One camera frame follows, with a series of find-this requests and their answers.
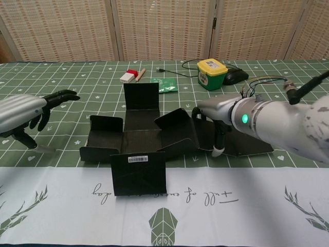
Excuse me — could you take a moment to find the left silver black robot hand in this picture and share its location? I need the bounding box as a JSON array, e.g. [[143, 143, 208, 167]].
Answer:
[[0, 89, 81, 154]]

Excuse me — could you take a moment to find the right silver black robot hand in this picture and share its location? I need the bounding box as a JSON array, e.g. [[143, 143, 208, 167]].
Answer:
[[192, 94, 239, 157]]

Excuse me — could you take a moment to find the black paper box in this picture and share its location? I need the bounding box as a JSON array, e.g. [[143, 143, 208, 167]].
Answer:
[[79, 82, 275, 197]]

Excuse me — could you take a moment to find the yellow lid green container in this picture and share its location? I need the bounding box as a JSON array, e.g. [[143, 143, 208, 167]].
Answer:
[[196, 58, 228, 91]]

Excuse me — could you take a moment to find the black computer mouse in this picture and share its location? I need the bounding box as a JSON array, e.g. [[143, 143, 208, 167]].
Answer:
[[223, 68, 249, 86]]

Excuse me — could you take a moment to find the green tea sachet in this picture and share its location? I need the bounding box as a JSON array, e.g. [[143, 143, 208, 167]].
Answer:
[[150, 78, 178, 94]]

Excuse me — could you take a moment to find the wooden pencil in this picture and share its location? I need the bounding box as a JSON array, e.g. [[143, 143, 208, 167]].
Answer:
[[135, 68, 147, 82]]

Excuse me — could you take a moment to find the bamboo folding screen panel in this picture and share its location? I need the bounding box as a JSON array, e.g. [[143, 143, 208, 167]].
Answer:
[[110, 0, 219, 62], [209, 0, 316, 61], [285, 0, 329, 61], [0, 0, 123, 62]]

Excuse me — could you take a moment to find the red white eraser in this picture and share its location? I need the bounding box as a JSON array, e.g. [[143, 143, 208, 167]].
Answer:
[[120, 68, 138, 83]]

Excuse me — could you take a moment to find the green grid tablecloth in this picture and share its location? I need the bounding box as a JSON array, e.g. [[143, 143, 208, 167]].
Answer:
[[0, 59, 329, 245]]

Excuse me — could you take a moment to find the black mouse cable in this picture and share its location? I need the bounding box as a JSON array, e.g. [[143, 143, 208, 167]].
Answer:
[[156, 59, 244, 78]]

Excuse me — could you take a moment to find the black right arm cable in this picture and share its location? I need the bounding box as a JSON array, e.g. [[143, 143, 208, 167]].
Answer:
[[240, 68, 329, 105]]

